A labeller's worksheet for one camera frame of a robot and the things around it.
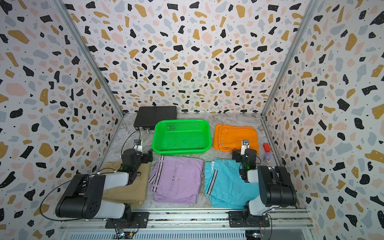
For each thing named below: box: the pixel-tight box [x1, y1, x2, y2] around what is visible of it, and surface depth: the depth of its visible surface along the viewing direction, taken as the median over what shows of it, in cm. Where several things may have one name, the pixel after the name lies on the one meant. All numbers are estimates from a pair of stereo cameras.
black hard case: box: [133, 106, 178, 130], surface depth 122 cm
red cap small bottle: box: [262, 143, 274, 164], surface depth 97 cm
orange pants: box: [213, 124, 259, 155], surface depth 108 cm
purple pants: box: [148, 155, 205, 204], surface depth 87 cm
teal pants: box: [204, 158, 260, 209], surface depth 85 cm
